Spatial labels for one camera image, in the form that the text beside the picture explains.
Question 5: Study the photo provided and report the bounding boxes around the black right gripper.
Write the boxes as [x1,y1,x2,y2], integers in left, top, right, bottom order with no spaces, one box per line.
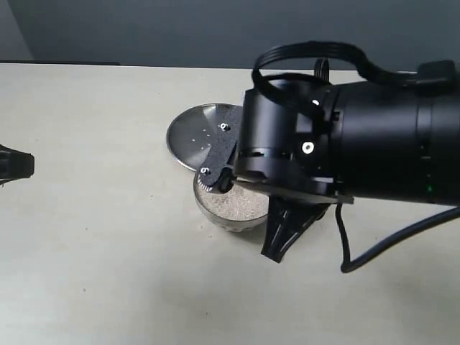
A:
[198,73,354,263]

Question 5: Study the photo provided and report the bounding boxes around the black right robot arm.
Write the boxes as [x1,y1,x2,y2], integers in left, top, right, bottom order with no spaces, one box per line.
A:
[195,60,459,273]

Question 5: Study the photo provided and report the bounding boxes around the steel bowl of rice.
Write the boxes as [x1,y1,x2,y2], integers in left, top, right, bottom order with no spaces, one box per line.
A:
[193,173,269,232]

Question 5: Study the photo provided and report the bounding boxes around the round steel plate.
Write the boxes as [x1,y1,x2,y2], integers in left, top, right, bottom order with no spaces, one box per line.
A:
[166,103,242,172]

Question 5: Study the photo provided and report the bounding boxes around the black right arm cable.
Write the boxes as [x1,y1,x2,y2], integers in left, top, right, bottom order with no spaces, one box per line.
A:
[251,40,460,274]

